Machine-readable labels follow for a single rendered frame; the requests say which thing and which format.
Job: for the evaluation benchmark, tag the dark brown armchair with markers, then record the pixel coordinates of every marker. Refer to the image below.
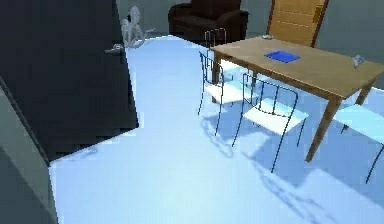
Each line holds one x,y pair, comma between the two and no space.
213,20

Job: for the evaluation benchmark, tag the pale grey statue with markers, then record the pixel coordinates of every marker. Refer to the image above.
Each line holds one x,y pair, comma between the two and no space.
132,28

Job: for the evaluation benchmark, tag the small grey object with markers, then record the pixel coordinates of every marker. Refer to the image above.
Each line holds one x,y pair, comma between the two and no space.
266,36

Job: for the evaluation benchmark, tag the blue flat square cloth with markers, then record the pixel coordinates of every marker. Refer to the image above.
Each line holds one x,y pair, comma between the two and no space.
282,56

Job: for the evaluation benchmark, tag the brown wooden table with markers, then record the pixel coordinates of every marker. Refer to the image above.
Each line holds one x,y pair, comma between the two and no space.
310,70

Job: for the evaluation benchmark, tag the black room door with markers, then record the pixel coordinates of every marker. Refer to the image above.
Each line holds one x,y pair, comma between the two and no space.
63,76

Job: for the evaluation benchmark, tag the light wooden room door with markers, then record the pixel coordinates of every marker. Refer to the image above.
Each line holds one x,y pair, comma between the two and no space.
295,20

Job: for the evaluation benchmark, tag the small pale blue object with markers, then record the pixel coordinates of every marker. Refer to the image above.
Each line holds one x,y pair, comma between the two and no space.
358,60

